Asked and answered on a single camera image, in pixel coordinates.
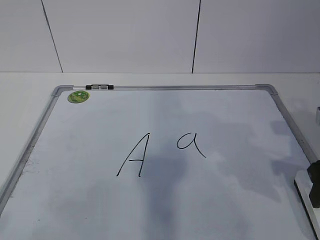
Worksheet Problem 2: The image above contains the white board with aluminium frame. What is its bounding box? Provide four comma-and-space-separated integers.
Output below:
0, 84, 316, 240

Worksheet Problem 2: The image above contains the white whiteboard eraser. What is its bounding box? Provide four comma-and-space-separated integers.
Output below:
294, 170, 320, 232

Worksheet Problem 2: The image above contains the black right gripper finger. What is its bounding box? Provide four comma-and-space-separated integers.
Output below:
307, 161, 320, 208

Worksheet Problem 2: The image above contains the black hanging clip on frame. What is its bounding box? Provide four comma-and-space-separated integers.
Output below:
85, 84, 114, 90

